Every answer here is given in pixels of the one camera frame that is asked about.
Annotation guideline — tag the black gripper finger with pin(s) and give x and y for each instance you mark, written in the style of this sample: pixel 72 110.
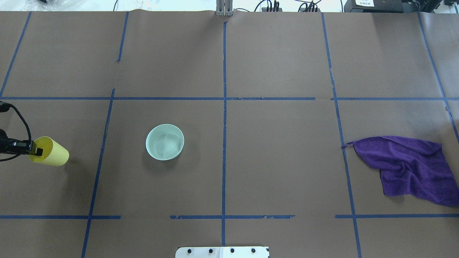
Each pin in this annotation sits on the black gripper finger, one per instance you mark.
pixel 25 147

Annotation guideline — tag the yellow paper cup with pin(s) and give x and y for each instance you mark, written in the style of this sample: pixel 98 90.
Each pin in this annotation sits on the yellow paper cup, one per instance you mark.
pixel 53 153

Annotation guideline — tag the purple microfiber cloth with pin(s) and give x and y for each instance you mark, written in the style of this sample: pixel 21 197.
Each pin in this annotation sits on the purple microfiber cloth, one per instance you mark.
pixel 409 166

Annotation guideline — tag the light green bowl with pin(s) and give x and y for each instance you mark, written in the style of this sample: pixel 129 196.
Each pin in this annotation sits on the light green bowl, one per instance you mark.
pixel 165 142

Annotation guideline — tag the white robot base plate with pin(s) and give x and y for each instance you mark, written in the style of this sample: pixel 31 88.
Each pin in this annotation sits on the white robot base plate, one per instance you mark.
pixel 223 252

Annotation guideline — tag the aluminium frame post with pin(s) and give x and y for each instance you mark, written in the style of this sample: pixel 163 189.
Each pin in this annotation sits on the aluminium frame post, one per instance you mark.
pixel 224 8

